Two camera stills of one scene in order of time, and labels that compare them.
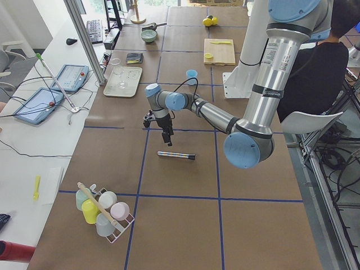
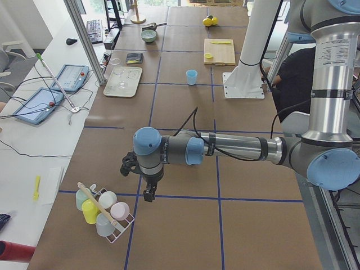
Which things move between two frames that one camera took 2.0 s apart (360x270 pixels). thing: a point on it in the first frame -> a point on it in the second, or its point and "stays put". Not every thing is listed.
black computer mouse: x=70 y=41 stays put
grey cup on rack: x=104 y=224 stays put
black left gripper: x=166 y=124 -> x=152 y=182
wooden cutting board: x=223 y=54 stays put
